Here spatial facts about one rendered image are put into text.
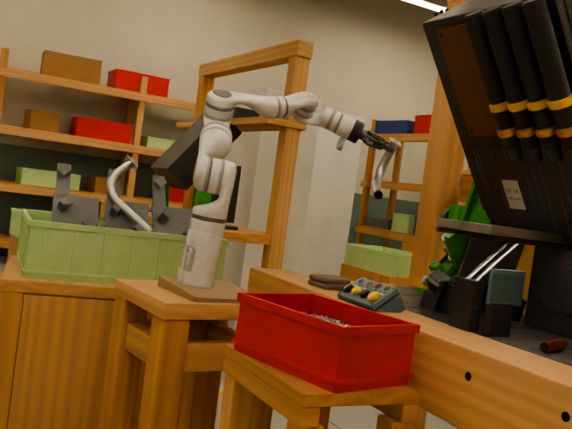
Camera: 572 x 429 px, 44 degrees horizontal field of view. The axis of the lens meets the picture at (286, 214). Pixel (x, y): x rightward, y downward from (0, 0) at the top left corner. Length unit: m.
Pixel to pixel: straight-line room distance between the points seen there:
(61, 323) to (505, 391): 1.32
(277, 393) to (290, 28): 8.46
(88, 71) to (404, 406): 6.95
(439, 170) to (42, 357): 1.37
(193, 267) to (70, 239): 0.50
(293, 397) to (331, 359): 0.09
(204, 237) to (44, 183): 6.16
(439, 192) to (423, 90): 8.41
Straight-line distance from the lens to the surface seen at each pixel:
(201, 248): 1.79
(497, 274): 1.52
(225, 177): 1.78
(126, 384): 1.94
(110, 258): 2.20
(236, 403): 1.52
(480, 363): 1.34
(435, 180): 2.39
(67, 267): 2.19
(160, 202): 2.52
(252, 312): 1.44
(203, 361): 1.76
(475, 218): 1.71
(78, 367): 2.20
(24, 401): 2.22
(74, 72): 7.99
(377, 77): 10.27
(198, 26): 9.04
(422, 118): 8.36
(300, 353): 1.33
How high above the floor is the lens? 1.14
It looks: 2 degrees down
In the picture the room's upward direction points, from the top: 8 degrees clockwise
